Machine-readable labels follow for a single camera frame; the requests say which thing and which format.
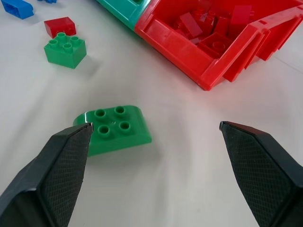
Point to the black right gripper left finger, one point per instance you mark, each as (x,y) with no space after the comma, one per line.
(54,175)

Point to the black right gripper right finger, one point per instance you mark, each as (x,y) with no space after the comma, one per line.
(258,170)

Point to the green curved-edge building block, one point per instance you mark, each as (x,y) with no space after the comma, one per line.
(118,132)

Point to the green square building block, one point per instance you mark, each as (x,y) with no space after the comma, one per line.
(65,50)

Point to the red studded block in bin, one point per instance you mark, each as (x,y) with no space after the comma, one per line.
(214,45)

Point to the red plastic storage bin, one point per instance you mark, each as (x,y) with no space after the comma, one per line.
(213,42)

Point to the red square building block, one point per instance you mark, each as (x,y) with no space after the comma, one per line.
(60,24)

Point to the red tall brick in bin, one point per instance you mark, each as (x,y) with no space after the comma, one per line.
(239,17)

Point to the red flat brick in bin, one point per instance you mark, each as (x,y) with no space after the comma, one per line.
(190,23)

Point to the large blue building block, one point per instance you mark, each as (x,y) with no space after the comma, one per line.
(17,8)

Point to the small blue building block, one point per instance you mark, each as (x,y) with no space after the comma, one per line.
(47,1)

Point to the green plastic storage bin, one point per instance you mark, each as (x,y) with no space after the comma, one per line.
(123,10)

